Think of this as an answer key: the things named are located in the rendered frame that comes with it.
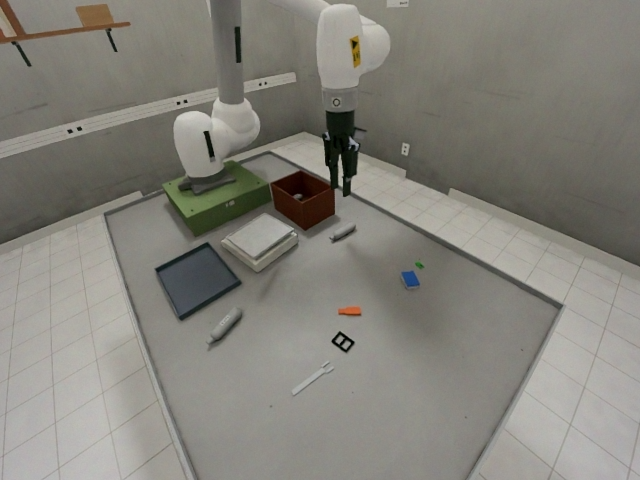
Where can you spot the grey table edge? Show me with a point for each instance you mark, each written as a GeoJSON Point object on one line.
{"type": "Point", "coordinates": [505, 275]}

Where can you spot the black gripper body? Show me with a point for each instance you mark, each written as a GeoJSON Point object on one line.
{"type": "Point", "coordinates": [341, 125]}

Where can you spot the orange block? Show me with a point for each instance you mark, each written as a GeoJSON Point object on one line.
{"type": "Point", "coordinates": [350, 311]}

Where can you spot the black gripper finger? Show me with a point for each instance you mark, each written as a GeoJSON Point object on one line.
{"type": "Point", "coordinates": [350, 164]}
{"type": "Point", "coordinates": [333, 153]}

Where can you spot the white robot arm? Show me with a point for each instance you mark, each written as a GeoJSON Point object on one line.
{"type": "Point", "coordinates": [346, 47]}

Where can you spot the red open box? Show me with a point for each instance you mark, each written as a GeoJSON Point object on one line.
{"type": "Point", "coordinates": [304, 214]}

